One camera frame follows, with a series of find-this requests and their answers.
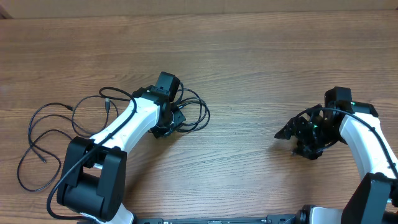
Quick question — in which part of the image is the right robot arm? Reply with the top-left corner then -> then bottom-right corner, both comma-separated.
274,86 -> 397,223

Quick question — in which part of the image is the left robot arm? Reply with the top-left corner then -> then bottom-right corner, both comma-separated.
49,72 -> 185,223

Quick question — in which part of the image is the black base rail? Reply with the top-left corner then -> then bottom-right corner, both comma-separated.
76,213 -> 312,224

